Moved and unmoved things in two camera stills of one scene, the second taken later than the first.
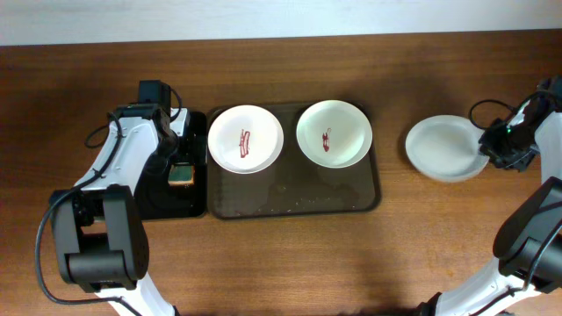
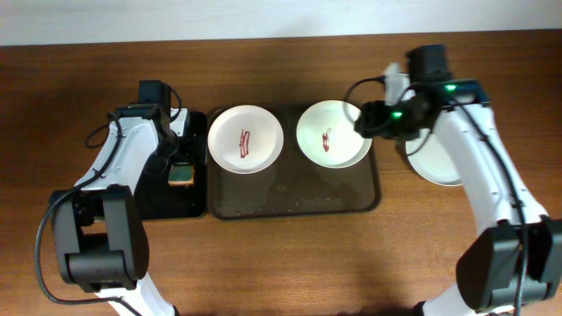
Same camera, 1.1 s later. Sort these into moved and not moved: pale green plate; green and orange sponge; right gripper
Moved: right gripper
Not moved: pale green plate; green and orange sponge
